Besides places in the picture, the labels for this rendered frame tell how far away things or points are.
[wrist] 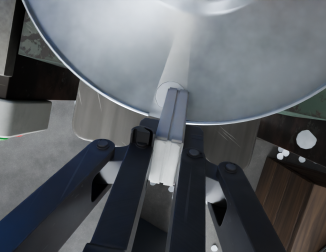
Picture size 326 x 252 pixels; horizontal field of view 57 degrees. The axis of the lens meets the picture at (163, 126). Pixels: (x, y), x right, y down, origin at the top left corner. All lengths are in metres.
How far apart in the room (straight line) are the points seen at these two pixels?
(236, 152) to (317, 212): 0.54
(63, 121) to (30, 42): 0.69
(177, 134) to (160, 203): 0.91
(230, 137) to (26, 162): 0.98
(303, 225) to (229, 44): 0.58
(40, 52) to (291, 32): 0.28
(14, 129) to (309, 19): 0.37
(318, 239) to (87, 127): 0.64
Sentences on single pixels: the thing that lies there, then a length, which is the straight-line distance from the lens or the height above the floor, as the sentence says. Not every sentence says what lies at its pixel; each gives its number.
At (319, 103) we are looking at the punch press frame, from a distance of 0.40.
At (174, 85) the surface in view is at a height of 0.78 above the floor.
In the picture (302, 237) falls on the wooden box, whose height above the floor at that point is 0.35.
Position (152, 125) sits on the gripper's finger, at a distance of 0.18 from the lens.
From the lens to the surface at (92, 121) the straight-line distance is 0.24.
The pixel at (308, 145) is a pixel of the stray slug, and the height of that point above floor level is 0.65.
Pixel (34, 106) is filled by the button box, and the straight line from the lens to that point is 0.49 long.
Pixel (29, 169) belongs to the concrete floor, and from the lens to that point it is 1.16.
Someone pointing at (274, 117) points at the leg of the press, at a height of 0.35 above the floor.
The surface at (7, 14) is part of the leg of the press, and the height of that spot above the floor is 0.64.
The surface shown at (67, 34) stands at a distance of 0.25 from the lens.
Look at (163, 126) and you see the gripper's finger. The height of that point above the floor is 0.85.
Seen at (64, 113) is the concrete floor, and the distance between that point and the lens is 1.08.
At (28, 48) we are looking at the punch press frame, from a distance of 0.41.
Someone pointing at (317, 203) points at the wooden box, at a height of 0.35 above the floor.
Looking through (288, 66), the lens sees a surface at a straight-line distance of 0.24.
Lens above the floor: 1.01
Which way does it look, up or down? 85 degrees down
